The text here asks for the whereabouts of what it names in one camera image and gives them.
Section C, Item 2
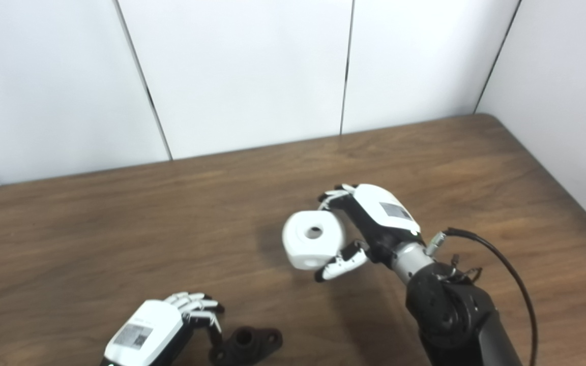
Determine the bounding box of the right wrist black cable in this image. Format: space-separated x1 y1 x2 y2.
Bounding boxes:
425 227 539 366

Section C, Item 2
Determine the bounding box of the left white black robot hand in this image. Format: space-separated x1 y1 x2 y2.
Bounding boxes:
100 291 225 366

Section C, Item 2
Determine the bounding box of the black flanged holder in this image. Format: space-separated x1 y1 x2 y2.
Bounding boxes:
209 326 284 366

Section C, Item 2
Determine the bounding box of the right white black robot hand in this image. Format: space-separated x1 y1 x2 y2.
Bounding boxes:
314 183 422 283

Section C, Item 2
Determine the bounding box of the round white plastic piece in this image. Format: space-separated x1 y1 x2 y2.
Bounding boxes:
281 209 347 271

